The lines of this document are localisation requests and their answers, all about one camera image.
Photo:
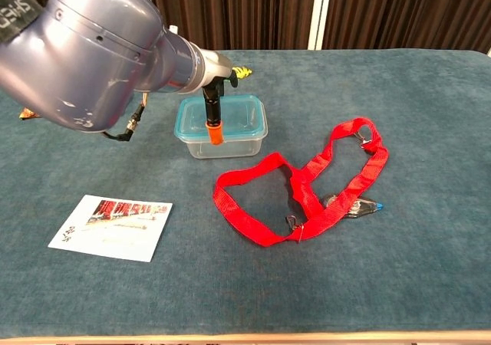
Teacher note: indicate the white card with red print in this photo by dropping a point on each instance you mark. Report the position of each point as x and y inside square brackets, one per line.
[115, 237]

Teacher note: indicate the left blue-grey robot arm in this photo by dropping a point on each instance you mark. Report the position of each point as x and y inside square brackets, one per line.
[96, 53]

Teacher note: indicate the blue plastic lid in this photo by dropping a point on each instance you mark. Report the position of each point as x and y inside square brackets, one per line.
[241, 115]

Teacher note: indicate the white wall pillar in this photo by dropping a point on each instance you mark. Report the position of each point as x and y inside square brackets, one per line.
[320, 15]

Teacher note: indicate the green orange snack bag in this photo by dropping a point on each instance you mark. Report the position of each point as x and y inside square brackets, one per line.
[27, 114]

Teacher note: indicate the teal table cloth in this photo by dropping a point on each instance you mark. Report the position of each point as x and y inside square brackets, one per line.
[245, 283]

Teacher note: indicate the colourful plastic picks bundle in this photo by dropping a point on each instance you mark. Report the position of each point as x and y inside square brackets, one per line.
[243, 72]

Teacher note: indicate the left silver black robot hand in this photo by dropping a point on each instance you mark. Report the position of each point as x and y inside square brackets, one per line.
[215, 69]

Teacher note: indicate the clear plastic container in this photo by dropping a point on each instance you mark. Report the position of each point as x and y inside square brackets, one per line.
[230, 149]

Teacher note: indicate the dark brown pleated curtain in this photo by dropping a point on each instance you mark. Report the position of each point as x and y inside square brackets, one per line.
[268, 11]

